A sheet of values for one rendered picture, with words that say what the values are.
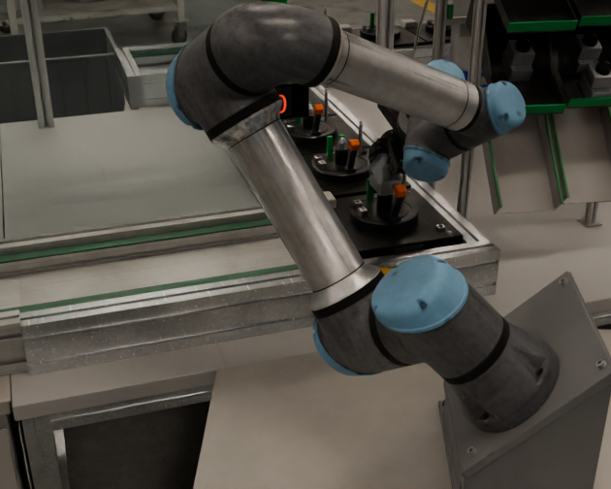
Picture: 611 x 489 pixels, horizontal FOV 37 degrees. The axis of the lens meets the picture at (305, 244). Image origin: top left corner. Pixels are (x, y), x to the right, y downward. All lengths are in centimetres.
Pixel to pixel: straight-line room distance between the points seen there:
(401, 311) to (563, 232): 100
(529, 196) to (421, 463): 70
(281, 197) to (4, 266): 74
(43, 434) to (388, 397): 58
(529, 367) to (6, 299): 97
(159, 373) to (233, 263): 31
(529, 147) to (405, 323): 84
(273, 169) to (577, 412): 51
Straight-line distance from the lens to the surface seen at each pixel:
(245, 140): 124
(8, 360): 163
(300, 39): 116
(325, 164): 201
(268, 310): 164
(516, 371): 121
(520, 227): 210
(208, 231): 184
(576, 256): 200
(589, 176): 196
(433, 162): 143
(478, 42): 183
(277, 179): 123
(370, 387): 153
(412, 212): 182
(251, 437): 143
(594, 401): 122
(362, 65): 122
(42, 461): 166
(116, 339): 160
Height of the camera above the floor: 177
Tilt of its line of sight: 28 degrees down
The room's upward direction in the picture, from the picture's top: straight up
